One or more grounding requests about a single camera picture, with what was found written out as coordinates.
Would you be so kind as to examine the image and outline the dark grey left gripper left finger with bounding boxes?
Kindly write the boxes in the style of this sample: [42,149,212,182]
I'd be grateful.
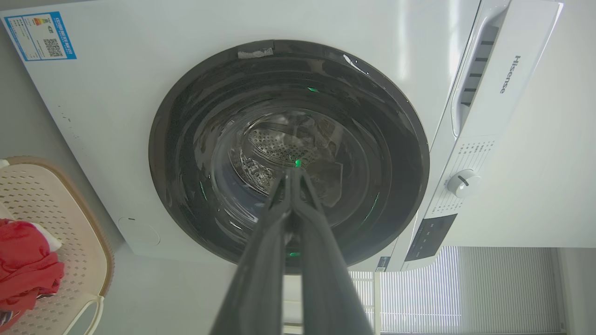
[210,168,295,335]

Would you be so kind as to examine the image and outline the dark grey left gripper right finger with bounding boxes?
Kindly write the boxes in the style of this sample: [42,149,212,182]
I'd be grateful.
[292,168,374,335]

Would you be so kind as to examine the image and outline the beige perforated laundry basket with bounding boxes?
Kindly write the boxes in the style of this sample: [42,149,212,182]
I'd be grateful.
[0,156,115,335]

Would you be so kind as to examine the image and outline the white window blinds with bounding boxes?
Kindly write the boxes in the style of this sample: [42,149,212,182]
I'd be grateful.
[349,247,566,334]

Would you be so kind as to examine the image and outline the round dark washing machine door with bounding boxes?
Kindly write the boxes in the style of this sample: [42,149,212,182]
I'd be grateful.
[149,40,430,274]

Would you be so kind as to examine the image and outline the white washing machine dial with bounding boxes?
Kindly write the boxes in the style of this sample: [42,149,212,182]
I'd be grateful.
[447,169,481,199]

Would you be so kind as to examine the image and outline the white Hisense washing machine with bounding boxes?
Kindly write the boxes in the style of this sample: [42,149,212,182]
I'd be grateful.
[0,0,565,273]

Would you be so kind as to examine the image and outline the white garment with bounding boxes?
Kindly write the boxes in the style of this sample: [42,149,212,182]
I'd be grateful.
[0,203,63,253]

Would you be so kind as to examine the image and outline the red garment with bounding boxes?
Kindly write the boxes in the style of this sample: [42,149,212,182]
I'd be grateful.
[0,219,66,322]

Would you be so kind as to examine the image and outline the blue energy label sticker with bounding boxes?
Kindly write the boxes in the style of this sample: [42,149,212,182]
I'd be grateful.
[4,11,77,62]

